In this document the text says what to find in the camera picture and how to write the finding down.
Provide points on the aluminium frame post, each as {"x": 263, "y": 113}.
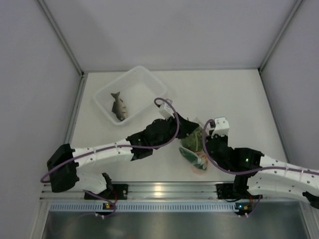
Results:
{"x": 297, "y": 5}
{"x": 55, "y": 27}

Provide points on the white slotted cable duct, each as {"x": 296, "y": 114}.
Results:
{"x": 148, "y": 207}

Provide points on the aluminium mounting rail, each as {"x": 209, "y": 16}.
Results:
{"x": 147, "y": 191}

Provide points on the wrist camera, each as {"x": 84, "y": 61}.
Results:
{"x": 165, "y": 110}
{"x": 221, "y": 127}

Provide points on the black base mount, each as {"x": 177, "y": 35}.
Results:
{"x": 225, "y": 191}
{"x": 116, "y": 191}

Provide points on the fake green cabbage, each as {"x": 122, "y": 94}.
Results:
{"x": 194, "y": 141}

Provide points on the fake orange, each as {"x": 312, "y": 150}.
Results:
{"x": 200, "y": 163}

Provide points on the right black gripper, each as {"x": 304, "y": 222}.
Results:
{"x": 217, "y": 136}

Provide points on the translucent white plastic basket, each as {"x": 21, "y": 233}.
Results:
{"x": 138, "y": 88}

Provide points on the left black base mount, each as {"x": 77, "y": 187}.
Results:
{"x": 116, "y": 191}

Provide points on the fake grey fish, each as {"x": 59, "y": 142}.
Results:
{"x": 119, "y": 108}

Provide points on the clear zip top bag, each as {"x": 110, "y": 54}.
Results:
{"x": 196, "y": 120}

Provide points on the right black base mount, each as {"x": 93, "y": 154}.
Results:
{"x": 225, "y": 191}

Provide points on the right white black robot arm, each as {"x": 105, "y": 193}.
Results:
{"x": 260, "y": 175}

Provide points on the left aluminium frame post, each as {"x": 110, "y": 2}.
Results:
{"x": 55, "y": 27}

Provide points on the fake green cucumber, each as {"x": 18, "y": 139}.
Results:
{"x": 189, "y": 155}

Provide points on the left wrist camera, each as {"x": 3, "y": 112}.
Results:
{"x": 165, "y": 110}

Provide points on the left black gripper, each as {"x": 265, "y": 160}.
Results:
{"x": 186, "y": 127}

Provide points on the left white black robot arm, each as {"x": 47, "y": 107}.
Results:
{"x": 83, "y": 168}

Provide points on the right aluminium frame post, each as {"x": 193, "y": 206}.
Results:
{"x": 297, "y": 5}

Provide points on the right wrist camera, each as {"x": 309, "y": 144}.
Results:
{"x": 221, "y": 127}

